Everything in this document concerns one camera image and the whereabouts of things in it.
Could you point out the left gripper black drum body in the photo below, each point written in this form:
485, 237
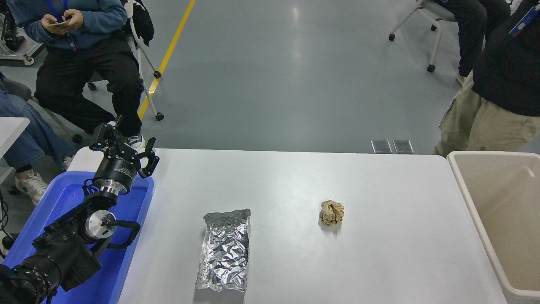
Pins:
117, 170

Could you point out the gold smartphone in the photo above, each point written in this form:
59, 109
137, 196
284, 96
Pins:
59, 23

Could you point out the seated person's left hand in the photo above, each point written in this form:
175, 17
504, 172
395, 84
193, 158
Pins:
75, 19

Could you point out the seated person's right hand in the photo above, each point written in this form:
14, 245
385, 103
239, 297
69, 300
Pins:
50, 25

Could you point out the blue plastic tray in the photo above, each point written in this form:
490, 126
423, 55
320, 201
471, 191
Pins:
67, 198

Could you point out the seated person with phone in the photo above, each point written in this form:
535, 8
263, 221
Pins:
84, 71

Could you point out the person in jeans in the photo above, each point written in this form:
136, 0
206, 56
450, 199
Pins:
29, 135

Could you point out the small white side table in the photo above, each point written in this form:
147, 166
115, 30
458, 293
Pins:
10, 131

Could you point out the grey seat wheeled chair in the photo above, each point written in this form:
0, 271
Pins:
14, 89

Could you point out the crinkled silver foil tray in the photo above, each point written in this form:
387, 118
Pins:
223, 253

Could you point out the black jacket on chair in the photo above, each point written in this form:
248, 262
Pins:
141, 21

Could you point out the white wheeled equipment stand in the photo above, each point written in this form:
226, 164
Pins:
17, 50

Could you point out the crumpled tan paper ball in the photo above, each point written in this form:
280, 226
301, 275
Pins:
331, 213

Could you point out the metal floor outlet plate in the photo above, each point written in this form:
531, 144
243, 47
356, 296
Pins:
403, 146
381, 146

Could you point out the person in black trousers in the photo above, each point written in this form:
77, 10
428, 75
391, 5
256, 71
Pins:
472, 33

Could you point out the large pale plastic bin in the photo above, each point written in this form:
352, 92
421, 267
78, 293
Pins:
506, 219

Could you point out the person with khaki trousers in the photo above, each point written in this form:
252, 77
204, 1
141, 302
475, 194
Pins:
506, 84

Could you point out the blue badge card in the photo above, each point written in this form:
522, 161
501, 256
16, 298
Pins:
525, 21

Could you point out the white frame wheeled chair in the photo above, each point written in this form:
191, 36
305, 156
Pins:
141, 55
436, 25

